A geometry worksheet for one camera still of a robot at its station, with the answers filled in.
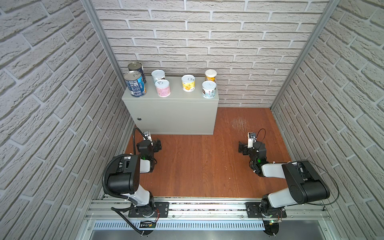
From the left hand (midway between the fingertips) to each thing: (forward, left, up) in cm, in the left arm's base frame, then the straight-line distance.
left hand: (149, 138), depth 93 cm
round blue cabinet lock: (+8, +5, +10) cm, 14 cm away
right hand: (-3, -63, +1) cm, 63 cm away
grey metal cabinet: (+6, -22, +17) cm, 29 cm away
